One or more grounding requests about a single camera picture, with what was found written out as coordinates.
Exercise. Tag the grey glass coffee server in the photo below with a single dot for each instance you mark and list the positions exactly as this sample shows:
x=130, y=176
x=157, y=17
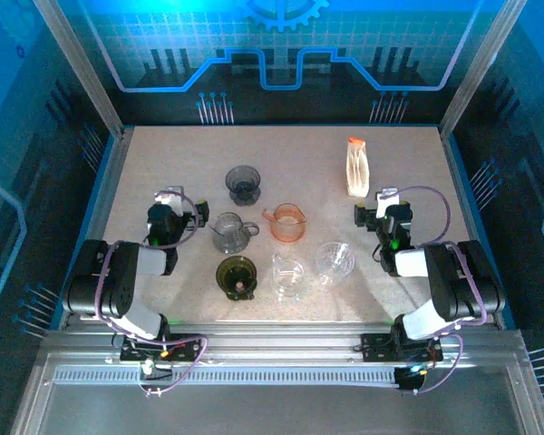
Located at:
x=229, y=235

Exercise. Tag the clear coffee dripper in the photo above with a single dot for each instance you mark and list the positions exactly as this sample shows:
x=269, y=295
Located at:
x=335, y=260

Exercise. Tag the smoke grey coffee dripper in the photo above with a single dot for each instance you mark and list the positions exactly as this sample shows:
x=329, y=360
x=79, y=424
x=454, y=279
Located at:
x=242, y=179

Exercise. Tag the olive green coffee dripper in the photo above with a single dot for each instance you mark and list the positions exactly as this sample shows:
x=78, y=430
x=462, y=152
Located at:
x=229, y=272

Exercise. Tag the orange coffee server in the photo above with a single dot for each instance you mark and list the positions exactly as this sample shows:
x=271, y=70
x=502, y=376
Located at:
x=290, y=229

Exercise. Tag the clear coffee server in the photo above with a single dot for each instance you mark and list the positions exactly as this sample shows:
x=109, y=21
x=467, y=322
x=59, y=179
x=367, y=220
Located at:
x=288, y=278

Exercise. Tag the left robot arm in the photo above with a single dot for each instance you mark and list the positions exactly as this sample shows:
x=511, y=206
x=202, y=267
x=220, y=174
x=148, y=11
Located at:
x=118, y=281

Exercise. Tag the black electronics box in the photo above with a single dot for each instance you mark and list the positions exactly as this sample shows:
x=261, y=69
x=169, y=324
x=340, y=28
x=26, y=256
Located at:
x=408, y=378

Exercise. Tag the grey metal front tray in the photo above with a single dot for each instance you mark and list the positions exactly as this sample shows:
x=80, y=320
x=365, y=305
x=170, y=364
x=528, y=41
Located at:
x=272, y=408

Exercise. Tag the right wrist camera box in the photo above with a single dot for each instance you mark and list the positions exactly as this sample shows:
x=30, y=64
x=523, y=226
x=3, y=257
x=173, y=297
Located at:
x=383, y=206

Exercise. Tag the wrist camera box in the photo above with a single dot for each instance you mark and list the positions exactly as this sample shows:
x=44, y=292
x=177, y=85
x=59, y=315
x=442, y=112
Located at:
x=177, y=201
x=383, y=206

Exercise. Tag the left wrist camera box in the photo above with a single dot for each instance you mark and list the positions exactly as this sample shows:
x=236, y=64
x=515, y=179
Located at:
x=177, y=201

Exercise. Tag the table side rail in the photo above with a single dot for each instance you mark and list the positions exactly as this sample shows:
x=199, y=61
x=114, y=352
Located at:
x=97, y=226
x=476, y=226

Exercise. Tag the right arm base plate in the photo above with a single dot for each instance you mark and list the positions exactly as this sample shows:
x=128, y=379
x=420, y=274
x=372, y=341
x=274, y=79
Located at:
x=376, y=349

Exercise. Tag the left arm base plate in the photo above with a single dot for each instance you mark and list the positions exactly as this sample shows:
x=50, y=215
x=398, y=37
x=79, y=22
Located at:
x=186, y=349

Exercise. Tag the aluminium mounting rail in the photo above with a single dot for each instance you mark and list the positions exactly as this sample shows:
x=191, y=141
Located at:
x=276, y=344

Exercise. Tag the aluminium frame post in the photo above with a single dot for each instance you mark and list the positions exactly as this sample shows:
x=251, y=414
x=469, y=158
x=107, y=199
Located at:
x=86, y=72
x=477, y=72

